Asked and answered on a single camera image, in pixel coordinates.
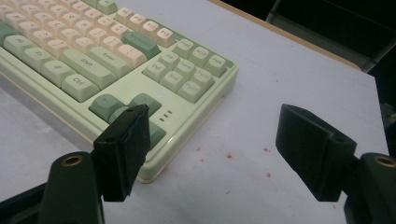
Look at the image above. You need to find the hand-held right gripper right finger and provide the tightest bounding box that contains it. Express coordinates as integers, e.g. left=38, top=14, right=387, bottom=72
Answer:
left=275, top=103, right=358, bottom=203

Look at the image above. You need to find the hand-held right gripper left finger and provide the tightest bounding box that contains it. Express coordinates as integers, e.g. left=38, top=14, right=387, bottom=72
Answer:
left=92, top=104, right=152, bottom=203

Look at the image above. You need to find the green and cream keyboard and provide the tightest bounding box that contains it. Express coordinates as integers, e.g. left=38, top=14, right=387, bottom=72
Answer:
left=0, top=0, right=240, bottom=184

